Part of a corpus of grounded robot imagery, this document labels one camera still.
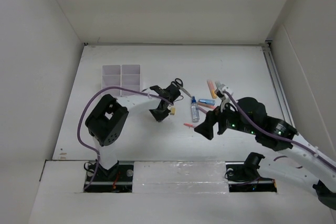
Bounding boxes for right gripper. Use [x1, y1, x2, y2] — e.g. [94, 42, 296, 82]
[193, 98, 256, 139]

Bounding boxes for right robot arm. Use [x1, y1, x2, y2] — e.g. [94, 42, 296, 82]
[194, 97, 335, 209]

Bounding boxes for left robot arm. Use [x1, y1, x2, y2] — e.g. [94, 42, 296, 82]
[85, 81, 183, 180]

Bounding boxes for yellow eraser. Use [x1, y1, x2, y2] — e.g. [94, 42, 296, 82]
[170, 108, 176, 115]

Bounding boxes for purple marker pen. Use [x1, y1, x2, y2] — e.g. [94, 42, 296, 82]
[198, 106, 207, 114]

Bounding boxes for clear glue bottle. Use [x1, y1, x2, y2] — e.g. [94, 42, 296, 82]
[191, 96, 200, 123]

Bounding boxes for blue correction tape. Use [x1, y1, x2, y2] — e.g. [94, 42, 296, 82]
[198, 99, 216, 106]

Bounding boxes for orange highlighter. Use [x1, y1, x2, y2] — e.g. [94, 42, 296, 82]
[207, 79, 217, 99]

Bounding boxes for white right organizer bin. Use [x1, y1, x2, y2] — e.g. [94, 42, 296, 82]
[121, 65, 141, 91]

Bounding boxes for white organizer bin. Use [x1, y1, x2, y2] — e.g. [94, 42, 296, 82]
[121, 65, 141, 91]
[101, 65, 121, 89]

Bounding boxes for white left organizer bin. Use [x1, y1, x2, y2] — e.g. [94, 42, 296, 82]
[101, 65, 121, 89]

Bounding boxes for black handled scissors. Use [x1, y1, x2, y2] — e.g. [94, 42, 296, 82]
[172, 78, 192, 98]

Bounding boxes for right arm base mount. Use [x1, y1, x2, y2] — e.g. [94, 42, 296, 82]
[224, 163, 277, 193]

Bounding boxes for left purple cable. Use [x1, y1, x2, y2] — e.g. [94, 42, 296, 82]
[76, 87, 175, 190]

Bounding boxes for purple cable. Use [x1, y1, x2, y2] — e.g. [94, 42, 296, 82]
[76, 87, 175, 190]
[223, 90, 336, 174]

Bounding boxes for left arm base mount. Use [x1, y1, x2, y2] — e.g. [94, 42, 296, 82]
[83, 162, 134, 193]

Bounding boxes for aluminium side rail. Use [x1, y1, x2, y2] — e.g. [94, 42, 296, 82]
[260, 40, 295, 127]

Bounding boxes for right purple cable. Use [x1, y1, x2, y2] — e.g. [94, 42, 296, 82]
[223, 90, 336, 174]

